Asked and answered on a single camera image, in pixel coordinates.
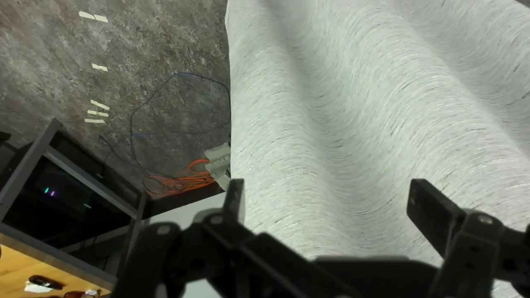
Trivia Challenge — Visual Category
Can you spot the black electronics unit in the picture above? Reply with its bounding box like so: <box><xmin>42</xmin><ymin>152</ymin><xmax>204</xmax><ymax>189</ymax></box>
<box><xmin>22</xmin><ymin>164</ymin><xmax>97</xmax><ymax>218</ymax></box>

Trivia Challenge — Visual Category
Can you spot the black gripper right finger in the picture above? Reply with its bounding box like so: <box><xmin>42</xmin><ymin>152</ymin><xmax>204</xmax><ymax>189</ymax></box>
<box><xmin>406</xmin><ymin>177</ymin><xmax>530</xmax><ymax>298</ymax></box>

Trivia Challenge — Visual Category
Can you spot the pale crumpled cloth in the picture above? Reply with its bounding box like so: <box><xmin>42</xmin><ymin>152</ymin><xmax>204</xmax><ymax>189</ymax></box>
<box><xmin>204</xmin><ymin>141</ymin><xmax>232</xmax><ymax>192</ymax></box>

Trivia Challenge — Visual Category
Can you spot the wooden desk surface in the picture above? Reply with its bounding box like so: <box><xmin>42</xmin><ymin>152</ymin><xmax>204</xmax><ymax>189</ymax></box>
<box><xmin>0</xmin><ymin>230</ymin><xmax>113</xmax><ymax>298</ymax></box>

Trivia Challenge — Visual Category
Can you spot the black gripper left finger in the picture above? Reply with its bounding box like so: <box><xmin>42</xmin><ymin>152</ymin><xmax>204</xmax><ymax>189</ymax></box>
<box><xmin>108</xmin><ymin>177</ymin><xmax>317</xmax><ymax>298</ymax></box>

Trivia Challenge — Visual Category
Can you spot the black metal equipment rack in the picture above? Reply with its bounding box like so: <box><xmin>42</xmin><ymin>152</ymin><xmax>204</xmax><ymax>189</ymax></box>
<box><xmin>0</xmin><ymin>117</ymin><xmax>150</xmax><ymax>290</ymax></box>

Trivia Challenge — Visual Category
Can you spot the grey woven fabric curtain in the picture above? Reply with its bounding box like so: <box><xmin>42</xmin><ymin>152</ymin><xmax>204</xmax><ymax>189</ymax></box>
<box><xmin>222</xmin><ymin>0</ymin><xmax>530</xmax><ymax>298</ymax></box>

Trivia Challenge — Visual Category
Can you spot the orange cable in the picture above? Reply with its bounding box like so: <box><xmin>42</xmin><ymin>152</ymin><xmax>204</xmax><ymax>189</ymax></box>
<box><xmin>146</xmin><ymin>157</ymin><xmax>216</xmax><ymax>195</ymax></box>

